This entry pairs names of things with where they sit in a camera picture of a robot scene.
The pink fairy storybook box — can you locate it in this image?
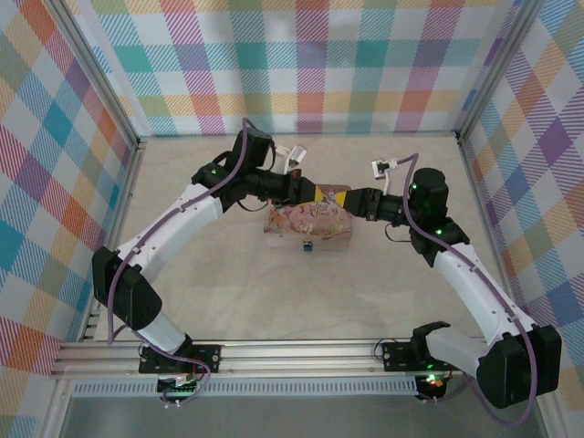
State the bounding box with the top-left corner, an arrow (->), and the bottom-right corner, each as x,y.
263,182 -> 355,251

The small electronics board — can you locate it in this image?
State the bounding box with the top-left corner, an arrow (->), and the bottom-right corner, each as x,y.
417,371 -> 451,402
157,373 -> 202,407

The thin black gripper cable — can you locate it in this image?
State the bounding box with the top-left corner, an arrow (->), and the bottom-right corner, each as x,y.
384,222 -> 412,246
236,199 -> 275,214

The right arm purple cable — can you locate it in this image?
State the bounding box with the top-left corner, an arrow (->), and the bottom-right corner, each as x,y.
394,152 -> 539,428

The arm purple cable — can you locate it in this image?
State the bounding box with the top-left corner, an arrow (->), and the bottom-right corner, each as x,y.
394,152 -> 539,428
107,117 -> 259,405

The white wall base strip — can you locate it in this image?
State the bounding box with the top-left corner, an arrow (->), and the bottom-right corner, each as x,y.
136,130 -> 461,140

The aluminium side floor rail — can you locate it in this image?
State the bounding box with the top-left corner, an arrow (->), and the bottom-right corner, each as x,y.
79,139 -> 148,343

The aluminium frame post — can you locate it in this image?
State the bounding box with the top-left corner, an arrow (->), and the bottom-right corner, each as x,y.
53,0 -> 141,151
455,0 -> 548,145

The long aluminium base rail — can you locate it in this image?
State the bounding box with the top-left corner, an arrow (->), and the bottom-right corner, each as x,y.
49,339 -> 492,380

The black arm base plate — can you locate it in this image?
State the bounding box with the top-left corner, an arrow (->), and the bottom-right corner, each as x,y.
381,339 -> 439,373
139,344 -> 223,375

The perforated grey cable duct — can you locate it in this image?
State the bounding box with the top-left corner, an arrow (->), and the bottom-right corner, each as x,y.
72,377 -> 419,397

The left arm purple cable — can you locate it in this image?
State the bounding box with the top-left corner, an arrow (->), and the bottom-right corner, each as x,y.
107,117 -> 259,405

